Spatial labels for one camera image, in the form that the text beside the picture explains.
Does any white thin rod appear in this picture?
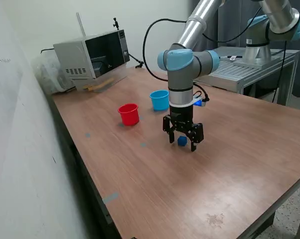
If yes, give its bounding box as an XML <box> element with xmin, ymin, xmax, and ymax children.
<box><xmin>76</xmin><ymin>11</ymin><xmax>87</xmax><ymax>37</ymax></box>

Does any blue plastic cup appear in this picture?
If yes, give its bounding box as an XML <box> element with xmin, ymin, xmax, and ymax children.
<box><xmin>150</xmin><ymin>90</ymin><xmax>170</xmax><ymax>112</ymax></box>

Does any clear plastic bag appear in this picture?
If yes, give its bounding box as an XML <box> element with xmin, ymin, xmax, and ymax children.
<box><xmin>31</xmin><ymin>53</ymin><xmax>76</xmax><ymax>95</ymax></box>

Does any silver microwave oven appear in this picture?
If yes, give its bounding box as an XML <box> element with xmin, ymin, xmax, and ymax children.
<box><xmin>52</xmin><ymin>29</ymin><xmax>131</xmax><ymax>80</ymax></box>

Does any aluminium robot base table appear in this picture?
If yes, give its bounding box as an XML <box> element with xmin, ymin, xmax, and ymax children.
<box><xmin>193</xmin><ymin>46</ymin><xmax>300</xmax><ymax>107</ymax></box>

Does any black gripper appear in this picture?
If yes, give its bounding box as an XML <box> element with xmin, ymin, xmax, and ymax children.
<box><xmin>161</xmin><ymin>104</ymin><xmax>205</xmax><ymax>152</ymax></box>

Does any red plastic cup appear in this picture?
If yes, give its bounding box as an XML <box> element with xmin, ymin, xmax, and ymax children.
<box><xmin>117</xmin><ymin>103</ymin><xmax>140</xmax><ymax>126</ymax></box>

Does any dark grey curtain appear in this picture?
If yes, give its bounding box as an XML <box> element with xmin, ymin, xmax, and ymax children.
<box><xmin>189</xmin><ymin>0</ymin><xmax>300</xmax><ymax>98</ymax></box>

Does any long grey tape strip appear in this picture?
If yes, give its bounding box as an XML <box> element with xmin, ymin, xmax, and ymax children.
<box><xmin>102</xmin><ymin>191</ymin><xmax>120</xmax><ymax>205</ymax></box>

